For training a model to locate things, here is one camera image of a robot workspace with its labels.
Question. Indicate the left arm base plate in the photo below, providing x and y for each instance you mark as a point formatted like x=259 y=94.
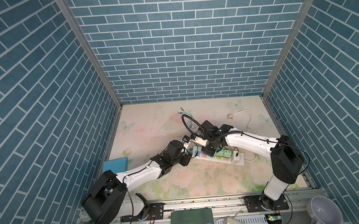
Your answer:
x=153 y=211

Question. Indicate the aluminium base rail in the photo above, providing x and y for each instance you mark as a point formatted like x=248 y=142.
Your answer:
x=233 y=206

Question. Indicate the white power strip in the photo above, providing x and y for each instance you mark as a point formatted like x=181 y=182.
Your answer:
x=203 y=156

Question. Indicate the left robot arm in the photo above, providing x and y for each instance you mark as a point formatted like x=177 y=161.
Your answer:
x=105 y=198

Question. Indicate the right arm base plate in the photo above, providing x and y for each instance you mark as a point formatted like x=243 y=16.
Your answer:
x=255 y=203

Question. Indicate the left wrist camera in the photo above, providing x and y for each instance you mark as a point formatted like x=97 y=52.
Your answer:
x=187 y=144

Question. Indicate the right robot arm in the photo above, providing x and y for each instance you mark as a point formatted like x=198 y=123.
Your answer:
x=286 y=159

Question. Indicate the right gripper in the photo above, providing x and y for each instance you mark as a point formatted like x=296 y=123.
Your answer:
x=208 y=152

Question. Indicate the green box on rail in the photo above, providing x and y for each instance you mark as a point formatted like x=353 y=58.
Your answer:
x=193 y=216

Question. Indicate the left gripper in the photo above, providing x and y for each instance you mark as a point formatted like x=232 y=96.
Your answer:
x=187 y=159

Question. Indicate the white charger adapter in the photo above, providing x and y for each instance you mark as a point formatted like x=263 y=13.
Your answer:
x=236 y=157

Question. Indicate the green charger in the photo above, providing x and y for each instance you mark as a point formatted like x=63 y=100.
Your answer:
x=227 y=154
x=221 y=154

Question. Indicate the blue sheet at left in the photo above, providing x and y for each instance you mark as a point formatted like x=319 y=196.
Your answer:
x=116 y=166

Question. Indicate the white bowl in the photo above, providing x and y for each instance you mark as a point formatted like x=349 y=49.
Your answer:
x=322 y=210

